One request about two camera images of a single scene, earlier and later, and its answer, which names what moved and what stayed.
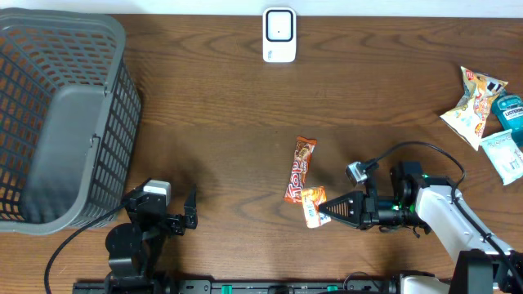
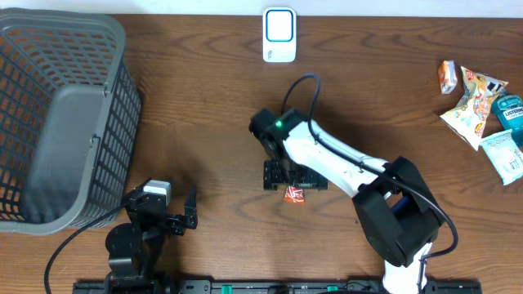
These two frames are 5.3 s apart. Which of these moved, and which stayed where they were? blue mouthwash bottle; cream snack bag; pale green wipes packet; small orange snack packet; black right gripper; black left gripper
Moved: black right gripper; small orange snack packet
Stayed: blue mouthwash bottle; pale green wipes packet; black left gripper; cream snack bag
